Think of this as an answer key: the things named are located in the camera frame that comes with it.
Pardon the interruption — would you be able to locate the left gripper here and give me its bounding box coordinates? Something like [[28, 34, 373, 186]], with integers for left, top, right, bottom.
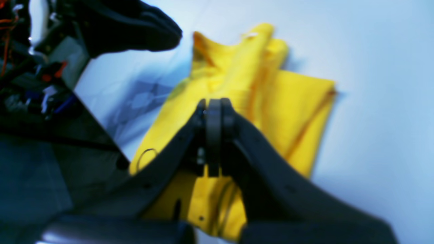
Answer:
[[28, 0, 182, 90]]

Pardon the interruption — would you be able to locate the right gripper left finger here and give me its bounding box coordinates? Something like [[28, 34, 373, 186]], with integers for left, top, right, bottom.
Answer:
[[37, 99, 221, 244]]

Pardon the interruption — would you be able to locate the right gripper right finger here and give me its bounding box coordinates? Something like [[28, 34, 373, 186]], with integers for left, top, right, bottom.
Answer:
[[221, 98, 397, 244]]

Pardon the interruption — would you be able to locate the yellow t-shirt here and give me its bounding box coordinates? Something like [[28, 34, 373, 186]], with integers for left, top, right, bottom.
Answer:
[[129, 23, 337, 242]]

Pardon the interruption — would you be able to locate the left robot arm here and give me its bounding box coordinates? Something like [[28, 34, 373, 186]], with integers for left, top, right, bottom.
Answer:
[[1, 0, 182, 151]]

